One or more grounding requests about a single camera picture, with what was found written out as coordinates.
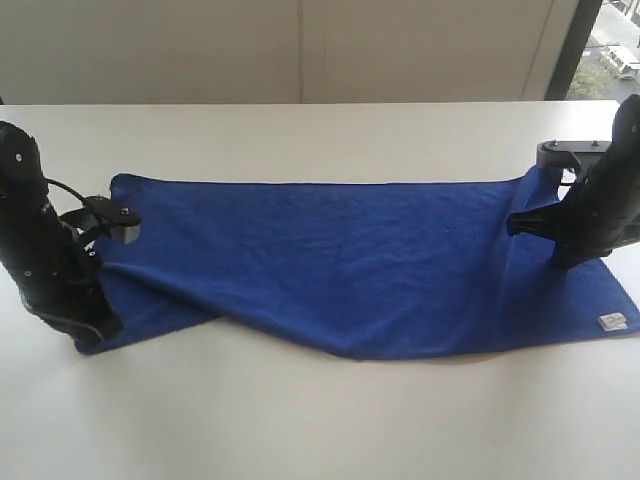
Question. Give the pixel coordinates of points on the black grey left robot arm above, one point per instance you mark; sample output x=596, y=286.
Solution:
x=23, y=180

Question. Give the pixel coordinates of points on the blue towel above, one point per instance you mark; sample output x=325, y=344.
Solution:
x=390, y=271

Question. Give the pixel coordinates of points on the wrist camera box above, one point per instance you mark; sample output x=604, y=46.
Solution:
x=109, y=217
x=576, y=155

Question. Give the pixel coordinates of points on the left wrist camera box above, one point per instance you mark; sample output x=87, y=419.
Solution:
x=109, y=217

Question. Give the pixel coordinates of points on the white bus outside window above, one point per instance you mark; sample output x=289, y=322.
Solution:
x=621, y=61

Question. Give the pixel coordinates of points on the dark window frame post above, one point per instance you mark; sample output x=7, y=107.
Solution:
x=573, y=46

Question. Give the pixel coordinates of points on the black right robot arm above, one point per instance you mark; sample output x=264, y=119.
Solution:
x=625, y=134

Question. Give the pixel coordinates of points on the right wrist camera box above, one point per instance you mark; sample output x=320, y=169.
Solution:
x=576, y=155

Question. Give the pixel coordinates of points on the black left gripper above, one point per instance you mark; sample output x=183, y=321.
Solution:
x=56, y=277

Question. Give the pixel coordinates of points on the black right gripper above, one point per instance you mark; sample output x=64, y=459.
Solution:
x=597, y=215

